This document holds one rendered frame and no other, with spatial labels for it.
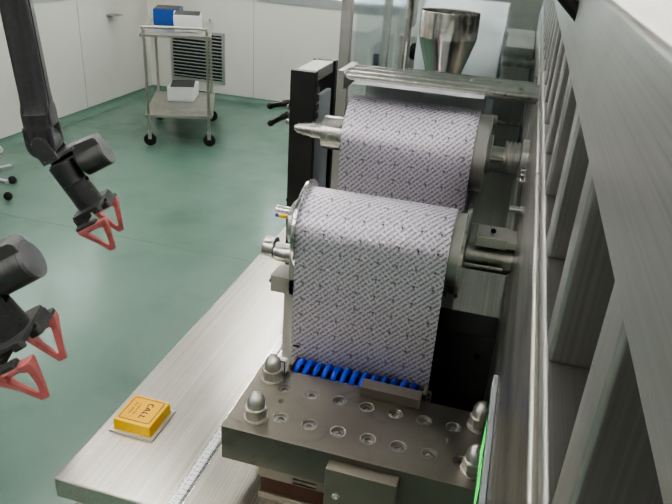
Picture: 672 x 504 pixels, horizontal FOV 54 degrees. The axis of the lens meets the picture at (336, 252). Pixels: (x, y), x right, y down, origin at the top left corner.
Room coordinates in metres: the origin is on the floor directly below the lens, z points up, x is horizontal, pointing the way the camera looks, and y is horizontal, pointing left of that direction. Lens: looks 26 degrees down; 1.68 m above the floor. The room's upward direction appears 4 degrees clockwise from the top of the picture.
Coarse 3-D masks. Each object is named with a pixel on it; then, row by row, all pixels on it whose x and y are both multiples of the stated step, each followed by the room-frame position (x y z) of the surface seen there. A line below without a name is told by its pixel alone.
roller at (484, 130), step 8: (480, 120) 1.14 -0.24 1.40; (488, 120) 1.14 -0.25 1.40; (480, 128) 1.12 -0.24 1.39; (488, 128) 1.12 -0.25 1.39; (480, 136) 1.11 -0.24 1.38; (488, 136) 1.11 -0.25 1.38; (480, 144) 1.10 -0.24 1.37; (480, 152) 1.09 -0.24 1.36; (472, 160) 1.09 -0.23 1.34; (480, 160) 1.09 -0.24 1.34; (472, 168) 1.09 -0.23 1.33; (480, 168) 1.09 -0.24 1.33; (472, 176) 1.10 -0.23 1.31; (480, 176) 1.09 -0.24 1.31; (472, 184) 1.11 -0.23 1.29; (480, 184) 1.10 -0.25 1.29
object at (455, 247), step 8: (464, 216) 0.92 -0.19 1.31; (456, 224) 0.90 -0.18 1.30; (464, 224) 0.90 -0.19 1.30; (456, 232) 0.88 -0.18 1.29; (456, 240) 0.87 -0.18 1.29; (456, 248) 0.87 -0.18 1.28; (448, 256) 0.87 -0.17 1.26; (456, 256) 0.86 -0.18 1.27; (448, 264) 0.86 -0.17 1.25; (456, 264) 0.86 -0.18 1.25; (448, 272) 0.87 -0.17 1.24; (456, 272) 0.86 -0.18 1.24; (448, 280) 0.87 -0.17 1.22
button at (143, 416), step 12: (132, 408) 0.88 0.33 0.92; (144, 408) 0.88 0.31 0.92; (156, 408) 0.89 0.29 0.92; (168, 408) 0.90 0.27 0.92; (120, 420) 0.85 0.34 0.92; (132, 420) 0.85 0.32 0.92; (144, 420) 0.85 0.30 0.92; (156, 420) 0.86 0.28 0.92; (132, 432) 0.85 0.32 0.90; (144, 432) 0.84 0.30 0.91
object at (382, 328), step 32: (320, 288) 0.91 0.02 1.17; (352, 288) 0.89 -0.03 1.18; (384, 288) 0.88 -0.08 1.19; (416, 288) 0.87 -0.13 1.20; (320, 320) 0.91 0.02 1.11; (352, 320) 0.89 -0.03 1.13; (384, 320) 0.88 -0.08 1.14; (416, 320) 0.87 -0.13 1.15; (320, 352) 0.90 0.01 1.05; (352, 352) 0.89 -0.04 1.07; (384, 352) 0.88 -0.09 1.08; (416, 352) 0.87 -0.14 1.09
